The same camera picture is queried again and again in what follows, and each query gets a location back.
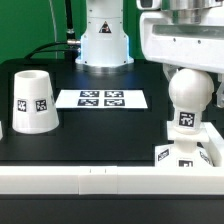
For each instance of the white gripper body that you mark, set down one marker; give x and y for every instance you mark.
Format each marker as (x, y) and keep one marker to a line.
(184, 33)

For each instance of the white right fence wall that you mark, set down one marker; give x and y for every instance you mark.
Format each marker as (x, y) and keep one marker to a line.
(215, 146)

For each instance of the white lamp base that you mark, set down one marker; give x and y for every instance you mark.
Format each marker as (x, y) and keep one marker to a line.
(184, 150)

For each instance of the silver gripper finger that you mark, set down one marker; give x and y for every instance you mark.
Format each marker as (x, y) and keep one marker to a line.
(170, 70)
(220, 91)

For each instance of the white marker sheet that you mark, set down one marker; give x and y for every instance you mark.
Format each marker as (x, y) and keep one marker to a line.
(101, 99)

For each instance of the white lamp shade cone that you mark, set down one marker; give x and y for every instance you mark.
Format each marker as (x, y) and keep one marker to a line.
(34, 109)

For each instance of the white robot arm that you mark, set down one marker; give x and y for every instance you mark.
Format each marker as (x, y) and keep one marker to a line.
(104, 45)

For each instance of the white fence wall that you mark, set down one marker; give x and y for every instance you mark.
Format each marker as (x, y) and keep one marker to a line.
(215, 146)
(110, 180)

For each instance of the white lamp bulb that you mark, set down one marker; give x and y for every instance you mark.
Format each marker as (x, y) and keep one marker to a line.
(190, 92)

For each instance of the white front fence wall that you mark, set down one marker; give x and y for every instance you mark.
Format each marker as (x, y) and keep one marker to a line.
(110, 180)

